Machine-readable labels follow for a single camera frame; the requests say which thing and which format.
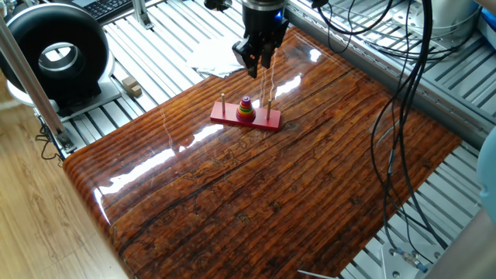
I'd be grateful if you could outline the wood grain table mat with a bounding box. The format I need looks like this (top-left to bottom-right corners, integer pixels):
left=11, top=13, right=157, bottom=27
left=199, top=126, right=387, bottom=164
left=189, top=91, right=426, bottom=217
left=63, top=26, right=463, bottom=279

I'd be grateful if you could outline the white cylindrical pedestal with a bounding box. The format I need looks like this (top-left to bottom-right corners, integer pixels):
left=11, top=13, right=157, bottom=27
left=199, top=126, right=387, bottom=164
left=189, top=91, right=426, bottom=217
left=391, top=0, right=481, bottom=40

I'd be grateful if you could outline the aluminium frame post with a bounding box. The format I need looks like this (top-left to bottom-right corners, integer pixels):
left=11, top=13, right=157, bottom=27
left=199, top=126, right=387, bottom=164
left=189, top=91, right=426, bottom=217
left=0, top=17, right=78, bottom=154

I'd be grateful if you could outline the silver robot mounting plate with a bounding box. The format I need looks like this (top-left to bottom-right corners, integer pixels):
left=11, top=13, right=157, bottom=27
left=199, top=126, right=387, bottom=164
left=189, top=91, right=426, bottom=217
left=379, top=242, right=446, bottom=279

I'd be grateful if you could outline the aluminium post bracket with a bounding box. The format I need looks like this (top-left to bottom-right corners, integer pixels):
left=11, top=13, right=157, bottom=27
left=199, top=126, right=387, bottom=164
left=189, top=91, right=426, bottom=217
left=131, top=0, right=155, bottom=30

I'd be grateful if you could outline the white paper sheet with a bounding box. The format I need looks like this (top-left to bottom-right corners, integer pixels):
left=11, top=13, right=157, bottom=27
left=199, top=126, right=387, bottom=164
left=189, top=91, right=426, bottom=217
left=187, top=36, right=251, bottom=79

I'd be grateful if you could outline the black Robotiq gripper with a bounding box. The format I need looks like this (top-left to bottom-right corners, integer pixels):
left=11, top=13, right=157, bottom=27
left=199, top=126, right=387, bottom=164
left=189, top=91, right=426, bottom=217
left=231, top=5, right=290, bottom=79

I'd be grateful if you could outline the black cable with blue connector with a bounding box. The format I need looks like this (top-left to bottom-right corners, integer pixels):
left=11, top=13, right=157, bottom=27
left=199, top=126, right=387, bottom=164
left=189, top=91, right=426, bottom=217
left=381, top=115, right=430, bottom=274

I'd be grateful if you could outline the black keyboard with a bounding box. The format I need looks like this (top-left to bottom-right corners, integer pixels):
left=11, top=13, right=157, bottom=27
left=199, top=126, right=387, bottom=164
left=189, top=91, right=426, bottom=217
left=71, top=0, right=135, bottom=22

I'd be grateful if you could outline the thin black looped cable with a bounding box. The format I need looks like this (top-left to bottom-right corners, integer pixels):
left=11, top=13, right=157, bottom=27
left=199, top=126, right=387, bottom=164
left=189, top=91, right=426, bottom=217
left=315, top=0, right=394, bottom=55

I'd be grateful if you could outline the thick black cable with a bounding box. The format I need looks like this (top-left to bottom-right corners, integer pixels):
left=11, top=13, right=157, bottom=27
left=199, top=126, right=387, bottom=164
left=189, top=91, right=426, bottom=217
left=397, top=0, right=450, bottom=251

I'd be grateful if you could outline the thick aluminium table rail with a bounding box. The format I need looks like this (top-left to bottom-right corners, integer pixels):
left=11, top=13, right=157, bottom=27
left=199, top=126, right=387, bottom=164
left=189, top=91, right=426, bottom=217
left=284, top=0, right=496, bottom=150

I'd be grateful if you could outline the white fan base plate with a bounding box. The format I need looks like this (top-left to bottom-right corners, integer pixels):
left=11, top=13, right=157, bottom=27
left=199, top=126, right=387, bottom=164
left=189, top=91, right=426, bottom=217
left=6, top=52, right=123, bottom=121

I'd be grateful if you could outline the red Hanoi base with pegs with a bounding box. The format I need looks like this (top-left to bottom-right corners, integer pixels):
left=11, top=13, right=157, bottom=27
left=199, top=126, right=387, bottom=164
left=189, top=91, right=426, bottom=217
left=209, top=92, right=282, bottom=133

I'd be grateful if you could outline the black ring-shaped fan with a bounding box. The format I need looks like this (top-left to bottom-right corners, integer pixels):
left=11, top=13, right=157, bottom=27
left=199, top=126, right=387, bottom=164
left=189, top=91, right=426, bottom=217
left=0, top=2, right=111, bottom=108

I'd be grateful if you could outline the blue plastic container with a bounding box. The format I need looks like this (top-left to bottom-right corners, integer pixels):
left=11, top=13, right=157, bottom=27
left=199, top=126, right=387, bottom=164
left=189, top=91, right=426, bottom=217
left=478, top=7, right=496, bottom=48

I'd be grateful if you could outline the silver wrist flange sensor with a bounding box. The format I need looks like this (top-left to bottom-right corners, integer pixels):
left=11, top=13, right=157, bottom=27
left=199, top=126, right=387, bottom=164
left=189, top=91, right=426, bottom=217
left=241, top=0, right=288, bottom=11

